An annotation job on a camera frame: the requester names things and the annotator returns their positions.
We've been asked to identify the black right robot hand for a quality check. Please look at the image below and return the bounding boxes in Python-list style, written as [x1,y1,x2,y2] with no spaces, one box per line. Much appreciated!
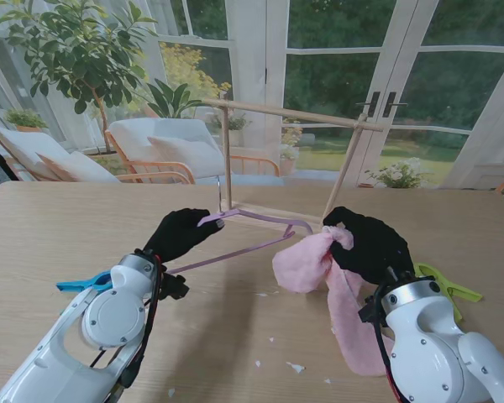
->
[322,206,416,286]

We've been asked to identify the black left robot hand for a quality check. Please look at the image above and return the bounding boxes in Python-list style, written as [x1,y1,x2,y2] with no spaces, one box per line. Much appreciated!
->
[144,208,227,264]

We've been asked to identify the pink clothes hanger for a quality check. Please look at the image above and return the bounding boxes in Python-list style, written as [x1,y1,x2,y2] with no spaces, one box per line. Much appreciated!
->
[165,175,316,276]

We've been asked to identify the pink square towel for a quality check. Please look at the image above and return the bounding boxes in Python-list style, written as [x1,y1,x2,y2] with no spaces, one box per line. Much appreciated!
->
[271,225,398,377]

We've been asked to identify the green clothes peg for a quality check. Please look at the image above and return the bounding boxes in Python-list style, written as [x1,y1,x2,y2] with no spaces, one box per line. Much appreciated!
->
[414,262,484,323]

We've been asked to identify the blue clothes peg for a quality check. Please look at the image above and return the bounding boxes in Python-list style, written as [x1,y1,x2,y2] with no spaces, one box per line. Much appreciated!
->
[56,270,114,294]

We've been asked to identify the wooden drying rack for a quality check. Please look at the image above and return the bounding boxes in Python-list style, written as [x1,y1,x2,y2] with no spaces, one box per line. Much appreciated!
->
[201,92,386,228]

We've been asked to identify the printed garden room backdrop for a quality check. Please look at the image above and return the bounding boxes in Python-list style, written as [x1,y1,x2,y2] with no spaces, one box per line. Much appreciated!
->
[0,0,504,198]

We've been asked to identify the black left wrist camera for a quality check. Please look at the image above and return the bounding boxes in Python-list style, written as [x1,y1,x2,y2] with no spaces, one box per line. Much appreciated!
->
[161,272,190,301]

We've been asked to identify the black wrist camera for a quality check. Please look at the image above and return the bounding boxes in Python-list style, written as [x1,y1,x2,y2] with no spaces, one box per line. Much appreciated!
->
[161,272,190,301]
[358,296,383,324]

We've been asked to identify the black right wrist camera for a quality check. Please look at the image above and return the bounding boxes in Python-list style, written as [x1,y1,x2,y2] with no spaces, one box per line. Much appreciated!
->
[358,296,383,324]

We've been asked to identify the black red left arm cables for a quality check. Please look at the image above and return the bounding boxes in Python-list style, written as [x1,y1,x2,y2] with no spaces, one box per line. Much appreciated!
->
[90,251,169,390]

